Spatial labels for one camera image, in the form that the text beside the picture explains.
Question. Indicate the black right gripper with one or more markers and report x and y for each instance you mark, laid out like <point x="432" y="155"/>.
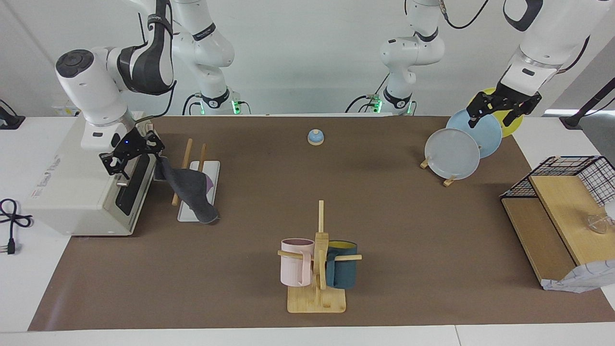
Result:
<point x="132" y="146"/>

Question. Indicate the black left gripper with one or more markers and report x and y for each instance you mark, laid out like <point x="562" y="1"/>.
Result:
<point x="513" y="98"/>

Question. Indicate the purple and grey towel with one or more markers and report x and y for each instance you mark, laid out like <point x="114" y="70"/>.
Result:
<point x="192" y="192"/>

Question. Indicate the white towel rack wooden bars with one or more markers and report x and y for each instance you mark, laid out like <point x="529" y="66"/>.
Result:
<point x="211" y="168"/>

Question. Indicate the wooden plate rack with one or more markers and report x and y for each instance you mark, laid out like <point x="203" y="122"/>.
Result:
<point x="449" y="181"/>

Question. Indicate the yellow plate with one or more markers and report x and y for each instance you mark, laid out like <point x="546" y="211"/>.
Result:
<point x="514" y="127"/>

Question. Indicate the light blue plate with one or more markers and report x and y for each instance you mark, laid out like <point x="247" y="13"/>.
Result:
<point x="487" y="137"/>

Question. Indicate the grey plate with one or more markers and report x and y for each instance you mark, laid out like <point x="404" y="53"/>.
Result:
<point x="451" y="154"/>

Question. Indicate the beige toaster oven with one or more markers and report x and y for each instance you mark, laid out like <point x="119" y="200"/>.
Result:
<point x="62" y="192"/>

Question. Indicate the white power strip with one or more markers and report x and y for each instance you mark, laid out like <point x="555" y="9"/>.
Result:
<point x="67" y="109"/>

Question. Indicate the wooden shelf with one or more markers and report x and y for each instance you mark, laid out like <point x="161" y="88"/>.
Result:
<point x="562" y="216"/>

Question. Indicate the clear glass item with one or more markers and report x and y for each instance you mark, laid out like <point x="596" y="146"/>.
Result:
<point x="599" y="224"/>

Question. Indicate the brown table mat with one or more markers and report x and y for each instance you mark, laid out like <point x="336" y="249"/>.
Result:
<point x="384" y="216"/>

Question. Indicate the blue call bell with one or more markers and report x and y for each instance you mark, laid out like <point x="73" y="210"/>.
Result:
<point x="315" y="138"/>

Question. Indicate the pink mug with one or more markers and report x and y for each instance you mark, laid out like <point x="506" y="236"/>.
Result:
<point x="293" y="269"/>

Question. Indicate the wooden mug tree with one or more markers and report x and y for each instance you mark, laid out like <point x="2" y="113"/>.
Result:
<point x="317" y="300"/>

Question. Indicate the dark teal mug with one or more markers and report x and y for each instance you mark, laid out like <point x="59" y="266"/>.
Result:
<point x="342" y="271"/>

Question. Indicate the black camera stand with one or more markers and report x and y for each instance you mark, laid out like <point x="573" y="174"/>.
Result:
<point x="581" y="113"/>

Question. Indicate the black clamp mount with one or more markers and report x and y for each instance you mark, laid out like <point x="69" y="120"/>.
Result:
<point x="9" y="120"/>

